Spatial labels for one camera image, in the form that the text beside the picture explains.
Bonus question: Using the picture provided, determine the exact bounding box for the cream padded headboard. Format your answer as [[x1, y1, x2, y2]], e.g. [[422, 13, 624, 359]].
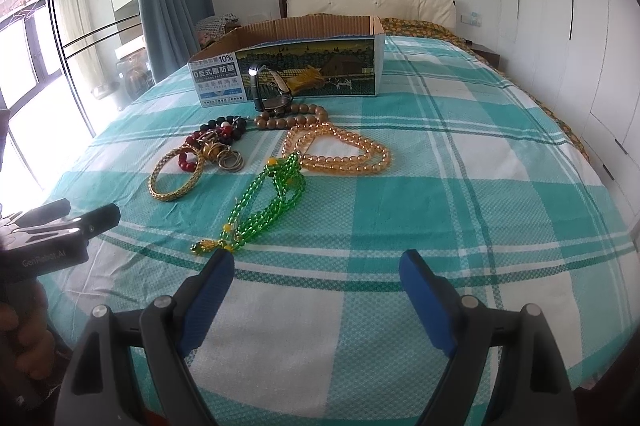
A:
[[278, 0, 457, 29]]

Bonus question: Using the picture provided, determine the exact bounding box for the gold metal rings cluster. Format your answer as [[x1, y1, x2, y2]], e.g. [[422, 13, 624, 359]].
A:
[[202, 140, 246, 172]]

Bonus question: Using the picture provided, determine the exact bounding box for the white wardrobe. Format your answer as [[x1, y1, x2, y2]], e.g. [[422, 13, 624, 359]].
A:
[[495, 0, 640, 207]]

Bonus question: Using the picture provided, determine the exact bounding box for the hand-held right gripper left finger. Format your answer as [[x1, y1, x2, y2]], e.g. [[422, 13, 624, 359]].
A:
[[54, 250, 236, 426]]

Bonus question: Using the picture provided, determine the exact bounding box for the green bead necklace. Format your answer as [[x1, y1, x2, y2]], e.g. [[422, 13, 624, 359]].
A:
[[190, 153, 307, 256]]

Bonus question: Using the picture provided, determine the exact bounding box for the black bead bracelet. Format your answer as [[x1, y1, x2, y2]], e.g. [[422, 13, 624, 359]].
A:
[[199, 116, 249, 142]]

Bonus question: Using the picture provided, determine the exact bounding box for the printed cardboard box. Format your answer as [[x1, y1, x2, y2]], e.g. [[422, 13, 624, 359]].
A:
[[187, 15, 387, 108]]

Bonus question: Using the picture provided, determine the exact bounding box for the pile of clothes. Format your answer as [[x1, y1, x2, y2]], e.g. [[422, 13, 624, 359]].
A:
[[194, 13, 241, 52]]

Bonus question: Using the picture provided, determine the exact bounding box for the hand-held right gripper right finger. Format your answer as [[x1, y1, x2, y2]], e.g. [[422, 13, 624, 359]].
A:
[[399, 249, 590, 426]]

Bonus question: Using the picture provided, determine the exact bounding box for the gold mesh bangle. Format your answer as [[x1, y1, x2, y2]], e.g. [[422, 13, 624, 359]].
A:
[[148, 146, 205, 203]]

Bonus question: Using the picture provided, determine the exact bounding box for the person's left hand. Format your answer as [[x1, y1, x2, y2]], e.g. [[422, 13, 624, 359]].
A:
[[0, 278, 57, 389]]

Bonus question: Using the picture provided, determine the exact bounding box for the red bead bracelet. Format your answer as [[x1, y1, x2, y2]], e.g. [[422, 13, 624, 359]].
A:
[[177, 130, 236, 174]]

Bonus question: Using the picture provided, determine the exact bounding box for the tan wooden bead bracelet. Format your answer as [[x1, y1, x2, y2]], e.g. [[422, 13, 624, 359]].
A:
[[254, 102, 328, 132]]

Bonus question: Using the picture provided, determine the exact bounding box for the dark wooden nightstand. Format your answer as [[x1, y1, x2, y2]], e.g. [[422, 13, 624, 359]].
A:
[[470, 42, 501, 67]]

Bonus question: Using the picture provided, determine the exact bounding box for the black leather strap watch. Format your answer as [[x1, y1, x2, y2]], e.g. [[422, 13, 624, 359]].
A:
[[248, 62, 295, 113]]

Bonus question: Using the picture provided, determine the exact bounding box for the amber bead necklace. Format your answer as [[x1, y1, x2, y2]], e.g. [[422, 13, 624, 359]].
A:
[[281, 122, 392, 174]]

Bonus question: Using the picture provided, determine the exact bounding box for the teal checked bed sheet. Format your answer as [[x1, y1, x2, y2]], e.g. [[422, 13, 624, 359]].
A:
[[37, 33, 636, 426]]

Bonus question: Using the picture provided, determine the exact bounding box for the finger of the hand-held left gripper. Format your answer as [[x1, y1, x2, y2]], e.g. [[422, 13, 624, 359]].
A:
[[10, 198, 72, 227], [65, 204, 122, 241]]

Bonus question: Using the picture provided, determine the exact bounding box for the black framed glass door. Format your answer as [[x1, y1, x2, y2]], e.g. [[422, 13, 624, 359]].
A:
[[0, 0, 146, 139]]

